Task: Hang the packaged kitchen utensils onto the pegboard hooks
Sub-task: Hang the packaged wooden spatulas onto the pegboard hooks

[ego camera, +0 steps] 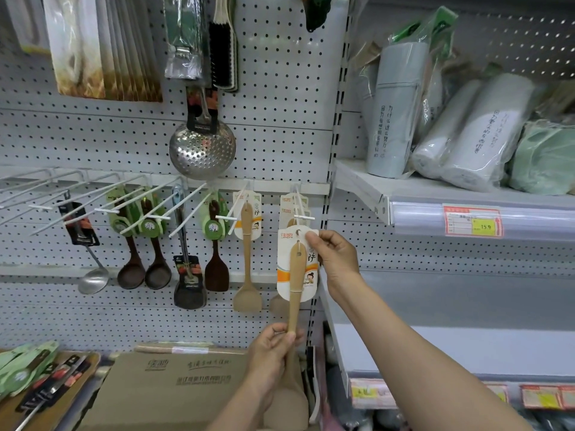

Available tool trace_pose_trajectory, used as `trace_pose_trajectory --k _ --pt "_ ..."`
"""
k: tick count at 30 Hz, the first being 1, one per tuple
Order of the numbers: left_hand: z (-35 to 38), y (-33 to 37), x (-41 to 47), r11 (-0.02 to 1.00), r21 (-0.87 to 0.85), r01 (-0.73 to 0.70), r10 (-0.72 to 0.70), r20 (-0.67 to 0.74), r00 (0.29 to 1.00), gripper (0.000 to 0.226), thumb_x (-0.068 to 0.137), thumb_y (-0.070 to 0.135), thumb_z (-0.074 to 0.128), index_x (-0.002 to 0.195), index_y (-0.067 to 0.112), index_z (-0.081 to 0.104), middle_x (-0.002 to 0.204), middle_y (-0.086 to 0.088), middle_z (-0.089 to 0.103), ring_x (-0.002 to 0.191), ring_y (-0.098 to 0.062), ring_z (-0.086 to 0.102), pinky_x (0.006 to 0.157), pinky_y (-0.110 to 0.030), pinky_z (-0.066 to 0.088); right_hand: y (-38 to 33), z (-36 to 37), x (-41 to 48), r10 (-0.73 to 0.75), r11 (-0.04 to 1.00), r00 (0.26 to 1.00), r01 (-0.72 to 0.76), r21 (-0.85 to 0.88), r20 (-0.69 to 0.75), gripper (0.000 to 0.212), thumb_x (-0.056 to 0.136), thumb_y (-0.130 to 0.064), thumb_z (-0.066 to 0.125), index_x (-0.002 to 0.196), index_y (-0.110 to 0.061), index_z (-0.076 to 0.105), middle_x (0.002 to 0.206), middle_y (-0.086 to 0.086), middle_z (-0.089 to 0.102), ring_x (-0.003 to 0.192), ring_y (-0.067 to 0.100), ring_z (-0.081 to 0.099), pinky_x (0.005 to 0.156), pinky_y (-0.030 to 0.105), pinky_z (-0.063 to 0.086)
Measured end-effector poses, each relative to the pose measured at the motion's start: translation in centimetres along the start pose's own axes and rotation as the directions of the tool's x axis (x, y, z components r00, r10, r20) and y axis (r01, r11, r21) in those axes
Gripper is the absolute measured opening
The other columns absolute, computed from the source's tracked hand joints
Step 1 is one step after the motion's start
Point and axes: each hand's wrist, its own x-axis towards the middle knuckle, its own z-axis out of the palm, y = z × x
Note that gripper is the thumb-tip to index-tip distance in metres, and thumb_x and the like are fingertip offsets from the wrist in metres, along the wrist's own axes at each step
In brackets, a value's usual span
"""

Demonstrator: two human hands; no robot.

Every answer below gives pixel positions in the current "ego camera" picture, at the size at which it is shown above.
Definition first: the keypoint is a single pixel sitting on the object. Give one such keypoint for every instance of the row of red yellow labels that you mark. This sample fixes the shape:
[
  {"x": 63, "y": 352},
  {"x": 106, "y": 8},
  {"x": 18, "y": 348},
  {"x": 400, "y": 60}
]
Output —
[{"x": 373, "y": 392}]

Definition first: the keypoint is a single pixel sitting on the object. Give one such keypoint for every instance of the dark wooden spatula green card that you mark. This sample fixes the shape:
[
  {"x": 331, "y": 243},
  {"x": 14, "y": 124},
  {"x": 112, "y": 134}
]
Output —
[{"x": 217, "y": 276}]

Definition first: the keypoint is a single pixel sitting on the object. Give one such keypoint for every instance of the slim white roll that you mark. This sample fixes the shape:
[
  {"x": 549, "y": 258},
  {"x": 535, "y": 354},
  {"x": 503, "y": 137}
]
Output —
[{"x": 444, "y": 134}]

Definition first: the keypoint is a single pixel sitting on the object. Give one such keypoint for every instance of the pale boxed pack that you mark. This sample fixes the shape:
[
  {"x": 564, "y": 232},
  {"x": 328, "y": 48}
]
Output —
[{"x": 22, "y": 22}]

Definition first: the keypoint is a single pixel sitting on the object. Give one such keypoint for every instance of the bundle of carded steel utensils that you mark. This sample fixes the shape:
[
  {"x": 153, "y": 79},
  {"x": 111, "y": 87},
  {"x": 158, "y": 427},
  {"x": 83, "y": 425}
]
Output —
[{"x": 49, "y": 390}]

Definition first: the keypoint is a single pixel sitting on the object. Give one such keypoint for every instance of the white knife in package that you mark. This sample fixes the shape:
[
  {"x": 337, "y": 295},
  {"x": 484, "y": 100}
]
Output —
[{"x": 76, "y": 49}]

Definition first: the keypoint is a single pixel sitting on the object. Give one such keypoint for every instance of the clear pack green insert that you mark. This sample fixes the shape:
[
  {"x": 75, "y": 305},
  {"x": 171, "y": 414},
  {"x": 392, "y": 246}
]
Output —
[{"x": 182, "y": 40}]

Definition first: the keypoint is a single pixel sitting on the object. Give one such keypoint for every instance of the grey store shelf unit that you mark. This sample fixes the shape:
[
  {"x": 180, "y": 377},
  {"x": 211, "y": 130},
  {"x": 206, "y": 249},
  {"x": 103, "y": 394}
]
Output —
[{"x": 449, "y": 309}]

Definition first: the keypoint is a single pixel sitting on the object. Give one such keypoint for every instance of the row of dark spoons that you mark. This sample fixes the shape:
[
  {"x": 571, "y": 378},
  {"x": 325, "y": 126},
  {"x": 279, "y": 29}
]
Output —
[{"x": 22, "y": 368}]

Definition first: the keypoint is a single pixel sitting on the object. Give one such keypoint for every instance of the person's right hand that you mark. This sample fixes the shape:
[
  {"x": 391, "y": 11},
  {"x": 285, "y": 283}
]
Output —
[{"x": 337, "y": 260}]

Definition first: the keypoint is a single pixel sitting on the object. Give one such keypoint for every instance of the slim grey cup pack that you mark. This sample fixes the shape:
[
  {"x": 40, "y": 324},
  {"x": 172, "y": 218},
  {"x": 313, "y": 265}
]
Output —
[{"x": 366, "y": 107}]

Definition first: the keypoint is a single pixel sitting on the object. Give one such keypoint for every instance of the small steel ladle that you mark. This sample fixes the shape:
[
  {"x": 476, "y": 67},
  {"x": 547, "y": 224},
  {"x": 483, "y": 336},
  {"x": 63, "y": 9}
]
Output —
[{"x": 93, "y": 280}]

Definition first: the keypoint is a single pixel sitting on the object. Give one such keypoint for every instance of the person's left hand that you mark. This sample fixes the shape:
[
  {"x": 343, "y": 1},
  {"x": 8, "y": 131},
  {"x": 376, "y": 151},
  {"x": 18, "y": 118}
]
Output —
[{"x": 269, "y": 354}]

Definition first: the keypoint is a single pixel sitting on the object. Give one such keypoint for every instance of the row of green beige packs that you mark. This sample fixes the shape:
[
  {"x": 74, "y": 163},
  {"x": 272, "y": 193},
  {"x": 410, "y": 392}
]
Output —
[{"x": 543, "y": 161}]

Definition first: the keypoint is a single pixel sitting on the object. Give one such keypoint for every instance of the large steel skimmer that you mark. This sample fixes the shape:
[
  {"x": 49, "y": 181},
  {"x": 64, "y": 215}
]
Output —
[{"x": 202, "y": 150}]

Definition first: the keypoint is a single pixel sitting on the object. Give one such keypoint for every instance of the person's right forearm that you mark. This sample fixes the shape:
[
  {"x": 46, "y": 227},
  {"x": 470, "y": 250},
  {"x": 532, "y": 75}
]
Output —
[{"x": 404, "y": 363}]

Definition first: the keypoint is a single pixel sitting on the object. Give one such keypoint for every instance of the black orange tool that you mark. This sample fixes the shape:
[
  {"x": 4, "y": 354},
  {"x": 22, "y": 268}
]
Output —
[{"x": 314, "y": 15}]

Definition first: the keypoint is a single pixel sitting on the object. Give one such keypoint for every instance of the flat cardboard box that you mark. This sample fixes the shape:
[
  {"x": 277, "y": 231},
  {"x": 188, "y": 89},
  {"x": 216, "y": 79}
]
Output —
[{"x": 157, "y": 390}]

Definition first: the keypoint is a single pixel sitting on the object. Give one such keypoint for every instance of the thick white roll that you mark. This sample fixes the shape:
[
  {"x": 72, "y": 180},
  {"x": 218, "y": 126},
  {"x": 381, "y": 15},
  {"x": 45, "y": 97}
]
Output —
[{"x": 489, "y": 139}]

